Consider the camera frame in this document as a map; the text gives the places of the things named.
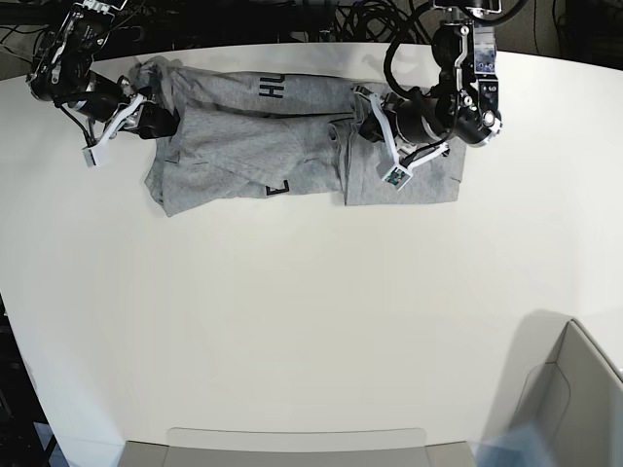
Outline coiled black cables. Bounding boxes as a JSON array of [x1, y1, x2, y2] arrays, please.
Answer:
[[318, 0, 427, 46]]

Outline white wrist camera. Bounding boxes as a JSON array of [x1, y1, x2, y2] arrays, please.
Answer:
[[82, 145, 113, 168], [376, 162, 413, 191]]

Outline grey T-shirt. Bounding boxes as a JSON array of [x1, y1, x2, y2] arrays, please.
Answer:
[[130, 57, 465, 216]]

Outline grey cardboard box bottom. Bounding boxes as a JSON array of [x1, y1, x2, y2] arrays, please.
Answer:
[[119, 427, 476, 466]]

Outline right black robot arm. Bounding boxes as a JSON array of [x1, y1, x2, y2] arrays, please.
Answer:
[[27, 1, 178, 148]]

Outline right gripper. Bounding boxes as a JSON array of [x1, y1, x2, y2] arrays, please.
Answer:
[[70, 72, 178, 141]]

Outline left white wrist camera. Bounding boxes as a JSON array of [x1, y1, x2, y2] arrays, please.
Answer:
[[376, 162, 413, 191]]

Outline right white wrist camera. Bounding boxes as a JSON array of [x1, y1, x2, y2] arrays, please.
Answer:
[[82, 145, 113, 168]]

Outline grey cardboard box right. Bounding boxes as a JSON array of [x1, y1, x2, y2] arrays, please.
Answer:
[[496, 321, 622, 466]]

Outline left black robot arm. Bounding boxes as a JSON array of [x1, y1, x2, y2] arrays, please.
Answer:
[[359, 1, 502, 169]]

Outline grey cardboard box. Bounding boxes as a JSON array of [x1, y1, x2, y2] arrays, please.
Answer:
[[496, 321, 622, 466], [119, 427, 476, 466]]

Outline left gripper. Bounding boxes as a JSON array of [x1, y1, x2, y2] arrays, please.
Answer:
[[353, 85, 452, 168]]

